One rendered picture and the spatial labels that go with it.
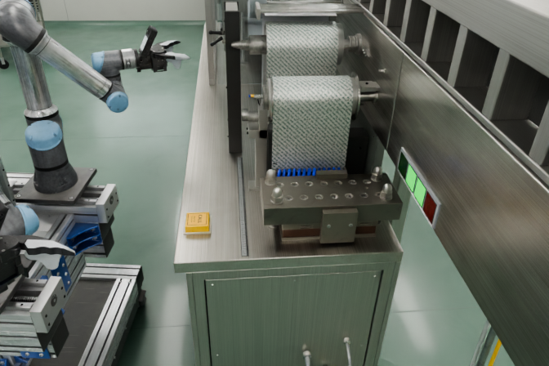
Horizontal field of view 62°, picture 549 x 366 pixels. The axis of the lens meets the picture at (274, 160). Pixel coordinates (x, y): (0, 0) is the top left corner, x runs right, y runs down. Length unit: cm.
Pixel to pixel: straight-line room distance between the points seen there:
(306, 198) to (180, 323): 122
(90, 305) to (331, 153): 131
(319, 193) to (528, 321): 70
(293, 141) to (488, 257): 70
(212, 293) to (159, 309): 104
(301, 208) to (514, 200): 63
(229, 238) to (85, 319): 98
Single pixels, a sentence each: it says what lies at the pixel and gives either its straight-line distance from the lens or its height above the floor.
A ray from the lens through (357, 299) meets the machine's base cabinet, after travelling 150.
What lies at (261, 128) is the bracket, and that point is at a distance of 145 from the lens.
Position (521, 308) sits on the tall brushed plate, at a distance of 86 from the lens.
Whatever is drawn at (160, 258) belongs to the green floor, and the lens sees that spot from 268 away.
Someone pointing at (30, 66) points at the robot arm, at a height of 124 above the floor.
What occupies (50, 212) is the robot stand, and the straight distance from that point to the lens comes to 192.
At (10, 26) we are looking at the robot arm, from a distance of 167.
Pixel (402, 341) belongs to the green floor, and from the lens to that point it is 236.
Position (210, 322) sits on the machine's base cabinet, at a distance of 151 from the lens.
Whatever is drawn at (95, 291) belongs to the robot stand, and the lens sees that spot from 229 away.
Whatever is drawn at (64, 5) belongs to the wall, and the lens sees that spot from 730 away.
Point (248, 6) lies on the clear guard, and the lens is 230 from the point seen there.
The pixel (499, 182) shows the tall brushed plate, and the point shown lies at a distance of 86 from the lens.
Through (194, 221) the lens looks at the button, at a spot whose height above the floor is 92.
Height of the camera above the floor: 181
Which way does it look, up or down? 31 degrees down
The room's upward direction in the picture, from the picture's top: 2 degrees clockwise
